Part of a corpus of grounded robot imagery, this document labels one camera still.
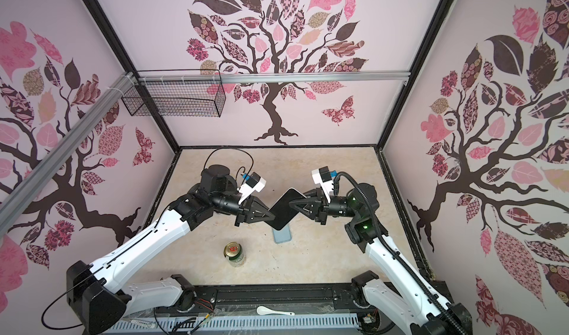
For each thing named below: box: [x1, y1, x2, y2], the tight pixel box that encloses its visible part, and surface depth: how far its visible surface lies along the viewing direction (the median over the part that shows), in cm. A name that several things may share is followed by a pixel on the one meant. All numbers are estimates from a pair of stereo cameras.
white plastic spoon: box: [256, 305, 296, 316], surface depth 72 cm
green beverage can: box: [223, 241, 246, 268], surface depth 76 cm
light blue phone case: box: [271, 223, 293, 245], surface depth 90 cm
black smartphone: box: [263, 187, 307, 231], surface depth 61 cm
